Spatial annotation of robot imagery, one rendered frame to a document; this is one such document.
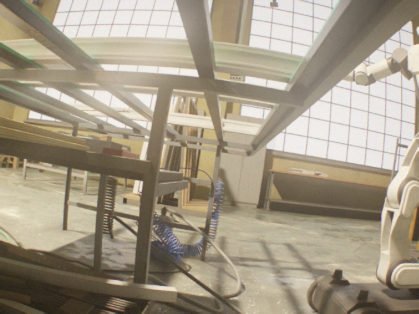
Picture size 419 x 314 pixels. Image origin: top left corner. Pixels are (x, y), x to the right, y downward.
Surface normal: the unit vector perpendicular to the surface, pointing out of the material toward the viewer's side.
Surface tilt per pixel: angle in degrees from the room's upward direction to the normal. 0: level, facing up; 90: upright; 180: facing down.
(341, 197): 90
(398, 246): 90
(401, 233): 114
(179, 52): 90
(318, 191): 90
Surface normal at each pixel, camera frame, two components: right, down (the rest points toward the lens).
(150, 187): -0.04, -0.04
